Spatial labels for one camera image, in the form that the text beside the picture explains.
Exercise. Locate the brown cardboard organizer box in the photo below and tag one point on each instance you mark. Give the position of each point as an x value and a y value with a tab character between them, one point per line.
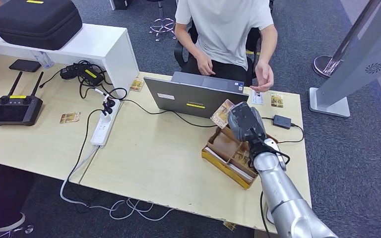
223	144

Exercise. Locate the golden room key card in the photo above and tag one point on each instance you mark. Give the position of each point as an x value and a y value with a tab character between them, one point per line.
137	85
230	226
221	115
69	118
277	101
241	157

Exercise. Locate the person's right hand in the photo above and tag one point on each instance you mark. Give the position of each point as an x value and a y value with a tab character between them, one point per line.
205	65

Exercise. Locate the person's left hand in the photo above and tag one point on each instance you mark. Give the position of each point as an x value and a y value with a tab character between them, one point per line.
264	74

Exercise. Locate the black zippered carrying case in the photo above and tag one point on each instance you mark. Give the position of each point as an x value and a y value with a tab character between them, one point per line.
32	23

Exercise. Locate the white power strip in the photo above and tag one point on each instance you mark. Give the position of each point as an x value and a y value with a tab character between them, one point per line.
102	131

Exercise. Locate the chrome stool base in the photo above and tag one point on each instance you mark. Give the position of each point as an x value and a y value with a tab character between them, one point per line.
163	24

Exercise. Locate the black power plugs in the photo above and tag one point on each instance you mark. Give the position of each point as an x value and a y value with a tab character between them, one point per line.
108	105

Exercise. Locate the chrome chair base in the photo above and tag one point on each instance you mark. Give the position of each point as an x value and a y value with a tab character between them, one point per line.
28	229

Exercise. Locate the small dark usb hub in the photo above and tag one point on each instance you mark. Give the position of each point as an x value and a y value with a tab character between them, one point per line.
282	122

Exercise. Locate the black remote controller with antennas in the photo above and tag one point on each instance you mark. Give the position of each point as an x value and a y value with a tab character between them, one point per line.
15	111

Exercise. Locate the grey laptop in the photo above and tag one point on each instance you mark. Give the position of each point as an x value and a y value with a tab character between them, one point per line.
190	98

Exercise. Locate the clear plastic bottle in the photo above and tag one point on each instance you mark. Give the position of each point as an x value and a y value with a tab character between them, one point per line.
43	59

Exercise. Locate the black power adapter yellow label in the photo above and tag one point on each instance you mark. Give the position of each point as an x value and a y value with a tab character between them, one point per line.
89	75

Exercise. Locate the grey kiosk stand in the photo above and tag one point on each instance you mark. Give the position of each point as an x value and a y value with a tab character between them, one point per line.
366	49

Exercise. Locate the person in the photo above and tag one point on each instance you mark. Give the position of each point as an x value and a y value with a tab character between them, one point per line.
223	29

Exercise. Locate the black office chair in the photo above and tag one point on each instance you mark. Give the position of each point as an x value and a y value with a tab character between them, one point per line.
178	54

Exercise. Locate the person's right forearm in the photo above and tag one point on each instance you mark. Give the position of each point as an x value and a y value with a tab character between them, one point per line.
187	44

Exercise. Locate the person's left forearm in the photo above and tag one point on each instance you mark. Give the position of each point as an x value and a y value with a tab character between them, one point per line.
267	47

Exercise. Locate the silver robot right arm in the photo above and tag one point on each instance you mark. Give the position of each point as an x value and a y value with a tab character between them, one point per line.
282	197

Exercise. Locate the chrome stanchion base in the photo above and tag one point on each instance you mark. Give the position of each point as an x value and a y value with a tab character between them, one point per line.
323	65

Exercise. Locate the white desk shelf riser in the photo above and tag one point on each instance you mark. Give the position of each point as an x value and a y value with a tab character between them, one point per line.
95	42

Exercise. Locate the black smartphone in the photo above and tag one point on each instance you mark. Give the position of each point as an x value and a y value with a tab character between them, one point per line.
25	65

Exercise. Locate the black floor unit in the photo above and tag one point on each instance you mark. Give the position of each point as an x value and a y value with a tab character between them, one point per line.
122	4

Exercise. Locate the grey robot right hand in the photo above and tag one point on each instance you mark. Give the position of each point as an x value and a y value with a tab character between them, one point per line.
248	121

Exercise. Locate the stack of white cards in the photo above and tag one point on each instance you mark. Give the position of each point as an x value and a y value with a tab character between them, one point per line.
239	170

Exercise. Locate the white printed ID card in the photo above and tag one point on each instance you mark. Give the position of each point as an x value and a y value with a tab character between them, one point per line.
257	98

